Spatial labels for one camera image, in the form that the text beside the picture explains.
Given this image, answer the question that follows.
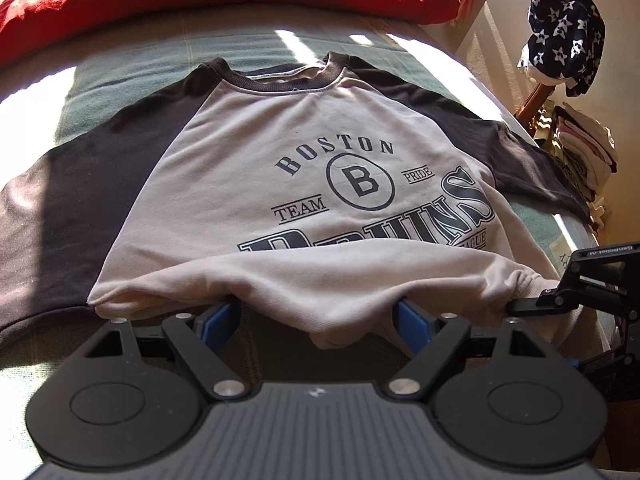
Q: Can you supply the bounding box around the navy star-patterned cloth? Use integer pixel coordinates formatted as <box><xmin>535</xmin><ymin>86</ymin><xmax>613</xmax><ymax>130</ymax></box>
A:
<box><xmin>516</xmin><ymin>0</ymin><xmax>607</xmax><ymax>99</ymax></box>

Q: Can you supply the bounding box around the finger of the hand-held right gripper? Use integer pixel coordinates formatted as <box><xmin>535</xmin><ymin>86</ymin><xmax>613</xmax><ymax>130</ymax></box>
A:
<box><xmin>507</xmin><ymin>287</ymin><xmax>569</xmax><ymax>318</ymax></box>
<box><xmin>567</xmin><ymin>350</ymin><xmax>640</xmax><ymax>402</ymax></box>

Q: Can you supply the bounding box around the stack of folded clothes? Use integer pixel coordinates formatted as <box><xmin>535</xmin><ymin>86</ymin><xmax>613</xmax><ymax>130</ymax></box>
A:
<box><xmin>542</xmin><ymin>101</ymin><xmax>619</xmax><ymax>207</ymax></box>

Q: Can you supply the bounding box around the wooden chair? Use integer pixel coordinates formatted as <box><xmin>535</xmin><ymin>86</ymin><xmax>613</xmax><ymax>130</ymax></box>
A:
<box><xmin>515</xmin><ymin>82</ymin><xmax>557</xmax><ymax>137</ymax></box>

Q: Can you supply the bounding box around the green plaid blanket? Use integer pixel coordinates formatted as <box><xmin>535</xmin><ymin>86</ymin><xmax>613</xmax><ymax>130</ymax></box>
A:
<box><xmin>0</xmin><ymin>10</ymin><xmax>617</xmax><ymax>403</ymax></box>

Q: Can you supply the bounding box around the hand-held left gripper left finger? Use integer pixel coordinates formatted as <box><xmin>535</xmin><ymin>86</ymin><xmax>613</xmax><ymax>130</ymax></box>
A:
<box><xmin>85</xmin><ymin>302</ymin><xmax>249</xmax><ymax>402</ymax></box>

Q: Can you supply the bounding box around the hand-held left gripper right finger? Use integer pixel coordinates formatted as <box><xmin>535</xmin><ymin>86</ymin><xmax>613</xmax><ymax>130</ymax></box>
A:
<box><xmin>385</xmin><ymin>299</ymin><xmax>552</xmax><ymax>402</ymax></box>

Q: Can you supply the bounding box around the grey black raglan sweatshirt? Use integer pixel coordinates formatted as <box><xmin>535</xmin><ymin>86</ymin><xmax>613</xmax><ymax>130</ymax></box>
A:
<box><xmin>0</xmin><ymin>52</ymin><xmax>608</xmax><ymax>357</ymax></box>

